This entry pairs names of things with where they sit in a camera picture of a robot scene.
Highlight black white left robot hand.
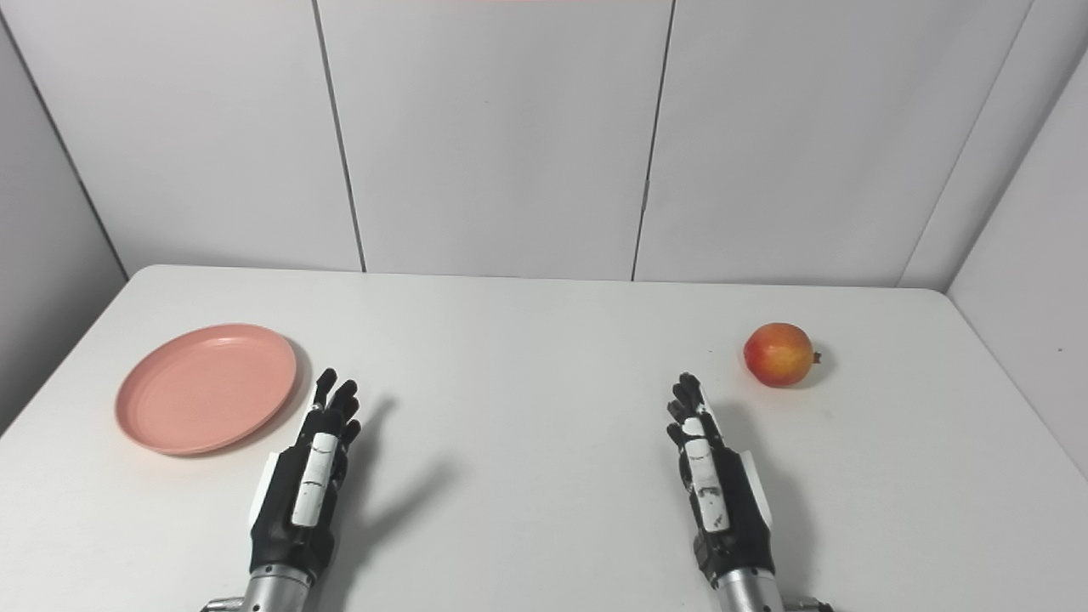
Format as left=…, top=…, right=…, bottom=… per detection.
left=246, top=367, right=363, bottom=583

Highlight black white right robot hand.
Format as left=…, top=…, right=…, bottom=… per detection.
left=666, top=372, right=776, bottom=587

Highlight pink round plate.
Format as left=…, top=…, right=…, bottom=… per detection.
left=115, top=323, right=298, bottom=456

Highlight red yellow pomegranate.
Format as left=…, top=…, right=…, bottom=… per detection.
left=744, top=322, right=823, bottom=388

